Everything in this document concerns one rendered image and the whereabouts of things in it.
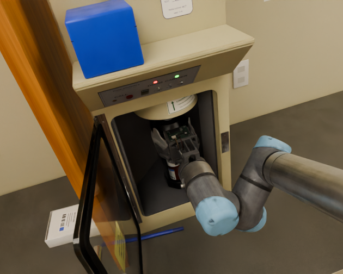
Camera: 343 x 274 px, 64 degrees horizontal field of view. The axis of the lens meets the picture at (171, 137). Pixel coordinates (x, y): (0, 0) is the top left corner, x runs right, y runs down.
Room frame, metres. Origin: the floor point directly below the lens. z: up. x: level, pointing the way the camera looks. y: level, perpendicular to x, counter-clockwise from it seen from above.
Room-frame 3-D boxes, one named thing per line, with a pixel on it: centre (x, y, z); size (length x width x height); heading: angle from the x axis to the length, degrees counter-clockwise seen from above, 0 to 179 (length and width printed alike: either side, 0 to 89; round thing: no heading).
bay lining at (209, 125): (0.67, 0.02, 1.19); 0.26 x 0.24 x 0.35; 100
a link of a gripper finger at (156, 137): (0.61, 0.04, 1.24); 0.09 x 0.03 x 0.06; 35
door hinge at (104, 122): (0.52, 0.15, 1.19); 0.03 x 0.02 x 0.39; 100
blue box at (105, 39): (0.48, 0.08, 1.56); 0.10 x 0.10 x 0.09; 10
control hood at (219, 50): (0.50, -0.01, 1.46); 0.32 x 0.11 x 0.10; 100
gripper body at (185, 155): (0.52, -0.03, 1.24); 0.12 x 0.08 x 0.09; 10
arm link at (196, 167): (0.44, -0.04, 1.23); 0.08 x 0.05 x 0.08; 100
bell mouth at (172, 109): (0.65, 0.00, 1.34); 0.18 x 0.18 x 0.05
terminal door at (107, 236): (0.36, 0.15, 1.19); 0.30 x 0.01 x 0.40; 1
